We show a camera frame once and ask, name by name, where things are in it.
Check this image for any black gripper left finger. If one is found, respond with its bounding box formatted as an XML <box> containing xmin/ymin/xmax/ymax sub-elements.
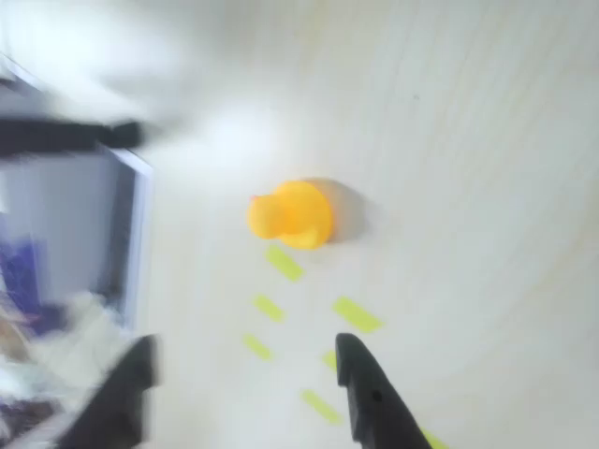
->
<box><xmin>59</xmin><ymin>333</ymin><xmax>159</xmax><ymax>449</ymax></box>

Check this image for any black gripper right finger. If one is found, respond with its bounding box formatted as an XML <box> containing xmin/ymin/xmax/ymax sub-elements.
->
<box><xmin>334</xmin><ymin>332</ymin><xmax>434</xmax><ymax>449</ymax></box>

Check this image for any yellow rubber duck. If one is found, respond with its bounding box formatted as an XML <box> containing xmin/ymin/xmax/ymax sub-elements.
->
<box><xmin>246</xmin><ymin>179</ymin><xmax>335</xmax><ymax>252</ymax></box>

